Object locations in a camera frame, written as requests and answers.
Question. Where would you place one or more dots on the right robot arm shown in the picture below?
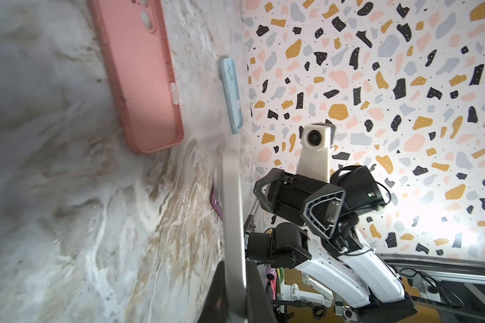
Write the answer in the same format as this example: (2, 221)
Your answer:
(319, 238)

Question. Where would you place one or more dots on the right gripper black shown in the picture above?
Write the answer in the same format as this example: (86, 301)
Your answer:
(301, 200)

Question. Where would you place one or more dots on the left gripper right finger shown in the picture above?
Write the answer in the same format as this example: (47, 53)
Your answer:
(259, 306)

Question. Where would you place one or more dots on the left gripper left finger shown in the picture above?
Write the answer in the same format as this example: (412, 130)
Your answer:
(214, 307)

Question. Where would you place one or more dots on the pink phone case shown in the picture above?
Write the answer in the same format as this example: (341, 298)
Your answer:
(134, 43)

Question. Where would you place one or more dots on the light blue phone case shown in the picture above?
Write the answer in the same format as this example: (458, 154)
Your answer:
(230, 85)

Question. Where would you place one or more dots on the black phone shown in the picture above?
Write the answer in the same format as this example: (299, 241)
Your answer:
(229, 191)

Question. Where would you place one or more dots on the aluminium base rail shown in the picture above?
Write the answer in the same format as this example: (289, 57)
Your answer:
(443, 289)

